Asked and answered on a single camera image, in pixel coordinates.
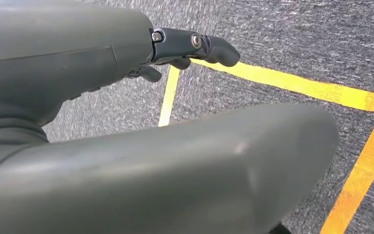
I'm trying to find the yellow floor tape square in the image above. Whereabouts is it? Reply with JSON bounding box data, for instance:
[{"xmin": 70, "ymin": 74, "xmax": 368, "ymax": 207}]
[{"xmin": 158, "ymin": 58, "xmax": 374, "ymax": 234}]

